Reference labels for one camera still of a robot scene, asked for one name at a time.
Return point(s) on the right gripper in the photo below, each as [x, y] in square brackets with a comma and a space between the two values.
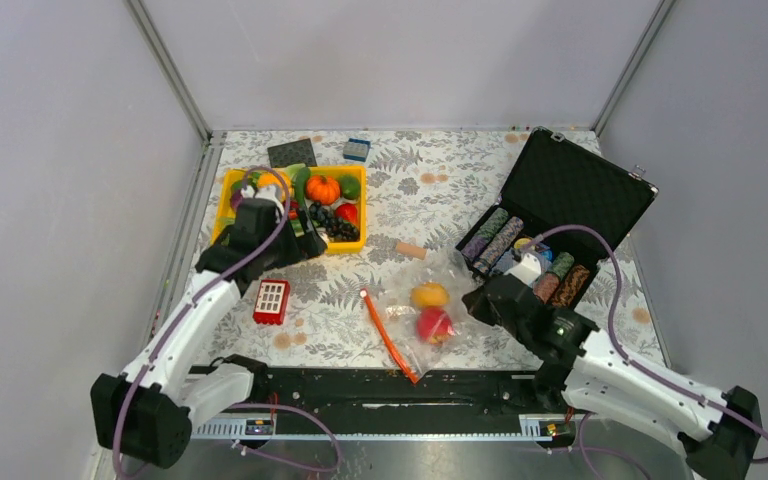
[476, 301]

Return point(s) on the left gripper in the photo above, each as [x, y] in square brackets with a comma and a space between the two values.
[307, 246]

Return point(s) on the red fake apple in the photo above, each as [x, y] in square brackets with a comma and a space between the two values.
[434, 326]

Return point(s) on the yellow fake bell pepper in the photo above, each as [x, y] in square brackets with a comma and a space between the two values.
[280, 180]

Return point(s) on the clear zip top bag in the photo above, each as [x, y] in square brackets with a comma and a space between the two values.
[394, 317]

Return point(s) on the purple fake onion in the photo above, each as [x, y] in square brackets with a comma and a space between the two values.
[236, 199]

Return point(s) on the dark green fake pepper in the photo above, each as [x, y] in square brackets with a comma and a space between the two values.
[300, 180]

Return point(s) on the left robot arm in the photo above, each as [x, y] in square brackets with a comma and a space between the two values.
[147, 412]

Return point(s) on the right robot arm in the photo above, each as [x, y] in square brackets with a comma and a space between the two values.
[714, 431]

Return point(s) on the black fake grape bunch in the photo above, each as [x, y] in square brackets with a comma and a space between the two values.
[336, 230]

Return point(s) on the red fake tomato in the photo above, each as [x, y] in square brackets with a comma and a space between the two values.
[348, 212]

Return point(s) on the green fake bell pepper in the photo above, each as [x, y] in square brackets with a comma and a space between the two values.
[242, 184]

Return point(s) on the yellow plastic bin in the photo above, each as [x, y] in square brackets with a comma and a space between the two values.
[226, 217]

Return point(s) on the wooden cork cylinder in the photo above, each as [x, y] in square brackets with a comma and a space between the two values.
[411, 250]

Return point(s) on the black foam square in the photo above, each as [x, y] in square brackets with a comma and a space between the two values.
[291, 153]

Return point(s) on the blue grey small box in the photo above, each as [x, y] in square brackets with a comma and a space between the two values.
[356, 149]

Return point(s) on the black poker chip case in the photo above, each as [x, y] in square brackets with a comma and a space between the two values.
[555, 182]

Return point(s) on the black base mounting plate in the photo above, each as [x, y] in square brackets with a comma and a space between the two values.
[385, 402]

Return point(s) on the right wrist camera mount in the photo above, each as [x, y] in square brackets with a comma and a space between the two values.
[529, 268]

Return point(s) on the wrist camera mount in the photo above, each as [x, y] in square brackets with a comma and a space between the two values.
[529, 268]
[271, 192]

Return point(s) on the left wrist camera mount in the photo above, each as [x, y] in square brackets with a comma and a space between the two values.
[271, 192]

